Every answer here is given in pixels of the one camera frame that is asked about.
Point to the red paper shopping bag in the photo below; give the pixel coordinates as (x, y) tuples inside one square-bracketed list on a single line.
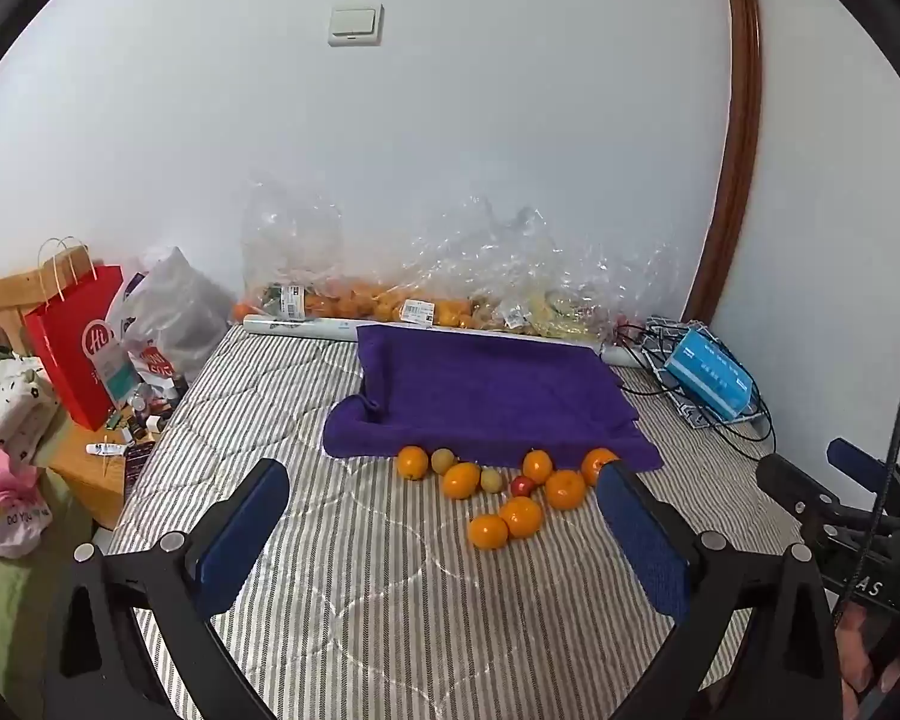
[(68, 328)]

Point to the right hand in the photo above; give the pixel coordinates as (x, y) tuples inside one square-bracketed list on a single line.
[(856, 666)]

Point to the white plastic bag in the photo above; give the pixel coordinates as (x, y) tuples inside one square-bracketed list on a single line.
[(168, 317)]

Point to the pink clothing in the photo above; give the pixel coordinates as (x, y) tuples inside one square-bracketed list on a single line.
[(24, 514)]

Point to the purple towel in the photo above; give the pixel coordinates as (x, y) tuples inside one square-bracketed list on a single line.
[(488, 399)]

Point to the wooden bedside table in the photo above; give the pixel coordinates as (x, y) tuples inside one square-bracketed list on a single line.
[(98, 483)]

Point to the large orange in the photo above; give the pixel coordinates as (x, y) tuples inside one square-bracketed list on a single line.
[(565, 490)]

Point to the small red tomato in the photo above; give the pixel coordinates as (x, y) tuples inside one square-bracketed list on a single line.
[(522, 486)]

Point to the yellow-green fruit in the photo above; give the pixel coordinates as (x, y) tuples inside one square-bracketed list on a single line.
[(442, 460), (492, 481)]

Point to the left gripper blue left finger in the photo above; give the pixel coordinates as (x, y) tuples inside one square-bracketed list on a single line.
[(228, 539)]

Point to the white rolled tube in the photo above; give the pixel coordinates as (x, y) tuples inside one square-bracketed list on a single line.
[(347, 330)]

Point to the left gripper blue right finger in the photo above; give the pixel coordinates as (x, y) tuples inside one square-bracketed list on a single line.
[(670, 561)]

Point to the striped quilted mattress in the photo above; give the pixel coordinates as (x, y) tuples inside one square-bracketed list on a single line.
[(368, 600)]

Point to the white patterned cloth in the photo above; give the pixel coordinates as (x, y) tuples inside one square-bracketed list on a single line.
[(28, 404)]

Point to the clear bag of oranges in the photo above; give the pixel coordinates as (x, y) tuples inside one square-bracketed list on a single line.
[(296, 266)]

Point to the white wall switch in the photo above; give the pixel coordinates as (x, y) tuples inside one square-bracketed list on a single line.
[(355, 25)]

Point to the white tube on table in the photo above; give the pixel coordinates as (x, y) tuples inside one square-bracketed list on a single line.
[(105, 449)]

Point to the clear bag of yellow fruit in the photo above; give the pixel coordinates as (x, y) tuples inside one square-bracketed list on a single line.
[(508, 274)]

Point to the oval orange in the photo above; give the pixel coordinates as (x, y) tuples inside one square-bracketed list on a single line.
[(461, 481)]

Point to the brown wooden door frame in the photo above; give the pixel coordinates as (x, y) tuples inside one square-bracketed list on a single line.
[(738, 161)]

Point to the blue tissue pack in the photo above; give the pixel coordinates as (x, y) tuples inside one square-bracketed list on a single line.
[(708, 372)]

